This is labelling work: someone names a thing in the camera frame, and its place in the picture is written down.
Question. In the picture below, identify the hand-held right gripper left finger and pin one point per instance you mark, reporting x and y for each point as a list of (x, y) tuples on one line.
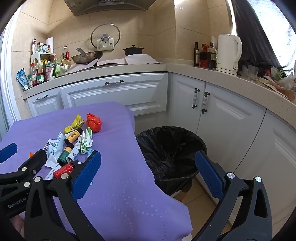
[(86, 173)]

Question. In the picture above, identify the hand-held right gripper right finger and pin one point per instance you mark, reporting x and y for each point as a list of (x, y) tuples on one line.
[(209, 176)]

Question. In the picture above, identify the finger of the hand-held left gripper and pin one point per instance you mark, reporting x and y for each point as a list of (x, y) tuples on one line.
[(8, 153), (37, 160)]

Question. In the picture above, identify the light blue snack wrapper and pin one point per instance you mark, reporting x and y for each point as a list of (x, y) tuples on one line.
[(49, 149)]

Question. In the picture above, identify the white paper scrap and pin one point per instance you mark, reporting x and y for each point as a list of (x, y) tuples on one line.
[(49, 175)]

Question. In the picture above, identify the brown bottle red label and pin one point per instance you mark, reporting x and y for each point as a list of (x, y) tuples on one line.
[(62, 170)]

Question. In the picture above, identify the brown bottle green label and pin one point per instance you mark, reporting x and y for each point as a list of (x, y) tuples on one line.
[(63, 156)]

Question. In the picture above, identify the white sachet black print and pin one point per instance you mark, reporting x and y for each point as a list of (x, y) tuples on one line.
[(75, 149)]

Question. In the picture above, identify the white squeezed tube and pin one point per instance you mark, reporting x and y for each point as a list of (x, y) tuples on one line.
[(59, 141)]

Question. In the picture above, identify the green white wrapper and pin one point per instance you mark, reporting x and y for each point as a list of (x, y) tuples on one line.
[(86, 143)]

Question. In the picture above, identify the brown bottle yellow label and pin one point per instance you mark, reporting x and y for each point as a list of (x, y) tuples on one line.
[(71, 137)]

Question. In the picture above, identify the trash bin with black bag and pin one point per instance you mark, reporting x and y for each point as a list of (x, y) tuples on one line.
[(171, 148)]

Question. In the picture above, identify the red plastic bag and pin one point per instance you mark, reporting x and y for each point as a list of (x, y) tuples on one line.
[(93, 122)]

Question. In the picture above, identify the yellow snack wrapper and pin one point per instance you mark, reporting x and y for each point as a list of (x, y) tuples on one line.
[(77, 121)]

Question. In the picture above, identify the purple tablecloth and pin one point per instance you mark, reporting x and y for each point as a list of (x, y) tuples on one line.
[(127, 185)]

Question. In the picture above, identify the small white cabinet door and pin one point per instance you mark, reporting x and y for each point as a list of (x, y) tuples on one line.
[(46, 106)]

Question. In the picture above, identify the blue seasoning packet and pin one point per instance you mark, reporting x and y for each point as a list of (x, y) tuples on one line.
[(22, 80)]

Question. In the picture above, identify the wide white drawer front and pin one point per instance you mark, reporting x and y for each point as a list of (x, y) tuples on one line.
[(129, 97)]

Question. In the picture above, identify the cluster of condiment bottles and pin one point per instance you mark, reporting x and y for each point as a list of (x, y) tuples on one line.
[(46, 69)]

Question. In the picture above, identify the white spice rack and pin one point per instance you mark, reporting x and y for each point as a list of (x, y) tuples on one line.
[(44, 55)]

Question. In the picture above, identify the brown paper bag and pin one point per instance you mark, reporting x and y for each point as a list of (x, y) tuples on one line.
[(275, 89)]

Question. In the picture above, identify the glass cup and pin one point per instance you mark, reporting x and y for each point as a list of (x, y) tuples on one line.
[(252, 73)]

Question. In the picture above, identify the white cloth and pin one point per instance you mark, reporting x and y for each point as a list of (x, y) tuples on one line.
[(141, 59), (104, 63)]

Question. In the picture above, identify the steel wok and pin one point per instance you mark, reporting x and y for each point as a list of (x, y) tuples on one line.
[(86, 58)]

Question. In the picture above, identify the paper towel roll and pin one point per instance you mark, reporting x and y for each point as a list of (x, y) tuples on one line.
[(50, 45)]

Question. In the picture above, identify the red black sauce container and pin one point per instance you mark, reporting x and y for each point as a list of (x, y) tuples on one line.
[(203, 60)]

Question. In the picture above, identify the clear bottle dark sauce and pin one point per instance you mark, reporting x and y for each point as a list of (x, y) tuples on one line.
[(212, 58)]

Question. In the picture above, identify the dark oil bottle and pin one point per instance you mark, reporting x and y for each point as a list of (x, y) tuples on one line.
[(196, 54)]

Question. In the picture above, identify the clear plastic bag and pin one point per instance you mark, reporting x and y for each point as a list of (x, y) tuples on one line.
[(288, 81)]

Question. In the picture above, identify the white electric kettle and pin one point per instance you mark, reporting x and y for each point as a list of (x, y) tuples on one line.
[(227, 53)]

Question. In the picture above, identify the black pot with lid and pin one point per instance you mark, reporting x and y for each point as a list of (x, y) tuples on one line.
[(133, 51)]

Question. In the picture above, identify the glass pot lid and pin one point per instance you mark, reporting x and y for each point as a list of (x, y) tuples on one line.
[(97, 32)]

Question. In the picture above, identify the dark curtain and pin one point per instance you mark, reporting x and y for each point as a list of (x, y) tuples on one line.
[(254, 30)]

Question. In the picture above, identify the steel range hood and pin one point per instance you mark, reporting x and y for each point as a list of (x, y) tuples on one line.
[(111, 7)]

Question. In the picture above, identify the white door frame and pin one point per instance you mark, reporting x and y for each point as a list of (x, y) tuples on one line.
[(9, 76)]

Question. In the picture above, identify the white wall socket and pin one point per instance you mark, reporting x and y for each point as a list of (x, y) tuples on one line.
[(214, 40), (111, 44)]

